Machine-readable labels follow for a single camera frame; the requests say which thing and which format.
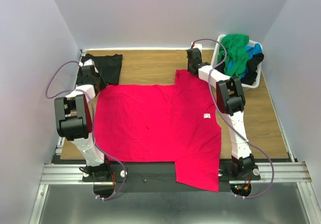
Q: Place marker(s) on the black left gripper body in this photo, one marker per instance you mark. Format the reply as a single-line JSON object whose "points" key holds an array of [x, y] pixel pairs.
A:
{"points": [[99, 80]]}

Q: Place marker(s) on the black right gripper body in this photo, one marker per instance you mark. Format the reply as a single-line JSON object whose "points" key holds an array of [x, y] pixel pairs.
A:
{"points": [[191, 67]]}

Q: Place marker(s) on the pink t shirt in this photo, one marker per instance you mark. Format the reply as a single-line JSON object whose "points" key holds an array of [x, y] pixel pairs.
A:
{"points": [[163, 123]]}

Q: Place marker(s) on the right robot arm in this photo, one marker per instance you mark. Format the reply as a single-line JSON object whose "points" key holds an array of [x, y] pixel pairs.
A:
{"points": [[230, 103]]}

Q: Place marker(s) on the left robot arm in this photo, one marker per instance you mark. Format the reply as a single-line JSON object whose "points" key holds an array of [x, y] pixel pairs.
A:
{"points": [[74, 122]]}

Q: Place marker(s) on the white plastic laundry basket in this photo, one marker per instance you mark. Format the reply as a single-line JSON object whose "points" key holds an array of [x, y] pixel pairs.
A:
{"points": [[220, 54]]}

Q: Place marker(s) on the folded black t shirt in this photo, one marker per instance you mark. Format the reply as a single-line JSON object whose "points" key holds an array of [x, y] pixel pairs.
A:
{"points": [[109, 67]]}

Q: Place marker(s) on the green t shirt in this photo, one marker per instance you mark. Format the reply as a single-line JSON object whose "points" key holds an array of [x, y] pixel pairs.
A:
{"points": [[235, 63]]}

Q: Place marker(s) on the black t shirt in basket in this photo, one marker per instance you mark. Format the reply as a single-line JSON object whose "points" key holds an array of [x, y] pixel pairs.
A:
{"points": [[252, 65]]}

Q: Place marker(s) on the blue t shirt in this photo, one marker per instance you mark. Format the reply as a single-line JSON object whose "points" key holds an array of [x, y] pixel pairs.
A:
{"points": [[252, 50]]}

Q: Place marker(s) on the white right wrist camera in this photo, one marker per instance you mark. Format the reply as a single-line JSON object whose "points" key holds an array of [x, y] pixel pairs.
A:
{"points": [[196, 45]]}

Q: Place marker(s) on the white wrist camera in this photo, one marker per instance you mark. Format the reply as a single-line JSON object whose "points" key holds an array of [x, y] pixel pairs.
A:
{"points": [[89, 62], [196, 45]]}

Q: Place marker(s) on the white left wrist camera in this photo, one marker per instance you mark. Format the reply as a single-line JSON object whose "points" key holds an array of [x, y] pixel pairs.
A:
{"points": [[89, 62]]}

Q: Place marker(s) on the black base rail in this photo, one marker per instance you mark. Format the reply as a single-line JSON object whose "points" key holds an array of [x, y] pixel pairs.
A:
{"points": [[161, 177]]}

